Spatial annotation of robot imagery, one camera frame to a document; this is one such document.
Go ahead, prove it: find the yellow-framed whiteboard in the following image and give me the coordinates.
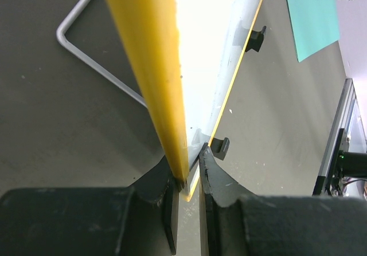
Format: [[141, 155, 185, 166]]
[[106, 0, 263, 200]]

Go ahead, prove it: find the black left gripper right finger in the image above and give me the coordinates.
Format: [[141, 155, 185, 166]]
[[199, 144, 366, 255]]

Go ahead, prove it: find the teal paper folder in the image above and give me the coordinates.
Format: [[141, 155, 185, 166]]
[[287, 0, 340, 62]]

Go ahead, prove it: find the metal wire whiteboard stand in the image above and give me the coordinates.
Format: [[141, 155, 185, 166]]
[[56, 0, 146, 107]]

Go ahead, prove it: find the aluminium frame rail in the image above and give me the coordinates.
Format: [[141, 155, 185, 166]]
[[313, 78, 366, 199]]

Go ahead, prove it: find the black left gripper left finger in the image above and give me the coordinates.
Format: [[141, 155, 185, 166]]
[[1, 158, 177, 255]]

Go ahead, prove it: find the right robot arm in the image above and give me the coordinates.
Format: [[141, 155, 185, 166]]
[[337, 0, 366, 197]]

